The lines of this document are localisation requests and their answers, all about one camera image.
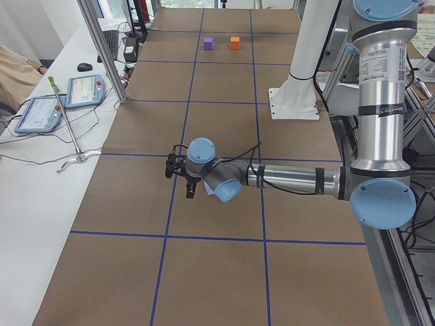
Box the black power adapter box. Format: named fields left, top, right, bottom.
left=123, top=37, right=139, bottom=62

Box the black computer mouse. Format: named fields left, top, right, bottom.
left=77, top=62, right=93, bottom=72

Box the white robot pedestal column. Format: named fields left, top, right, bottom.
left=268, top=0, right=341, bottom=120

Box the aluminium frame post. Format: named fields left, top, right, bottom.
left=77, top=0, right=127, bottom=104

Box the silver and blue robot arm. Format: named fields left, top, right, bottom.
left=181, top=1, right=419, bottom=230

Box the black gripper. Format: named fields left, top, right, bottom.
left=184, top=172, right=201, bottom=198

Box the orange foam block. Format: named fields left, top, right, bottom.
left=230, top=36, right=240, bottom=50

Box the purple foam block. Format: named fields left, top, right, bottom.
left=203, top=37, right=213, bottom=51

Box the grabber stick with green tip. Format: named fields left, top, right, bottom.
left=48, top=76, right=101, bottom=174

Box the blue teach pendant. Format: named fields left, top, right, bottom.
left=65, top=74, right=105, bottom=109
left=14, top=96, right=62, bottom=134

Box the black keyboard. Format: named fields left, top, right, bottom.
left=103, top=30, right=119, bottom=60

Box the far blue teach pendant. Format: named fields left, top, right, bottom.
left=65, top=74, right=105, bottom=109

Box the near blue teach pendant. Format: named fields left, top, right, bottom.
left=14, top=96, right=62, bottom=134

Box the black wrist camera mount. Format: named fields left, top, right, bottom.
left=164, top=153, right=186, bottom=179

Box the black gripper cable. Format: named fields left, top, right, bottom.
left=172, top=141, right=319, bottom=196

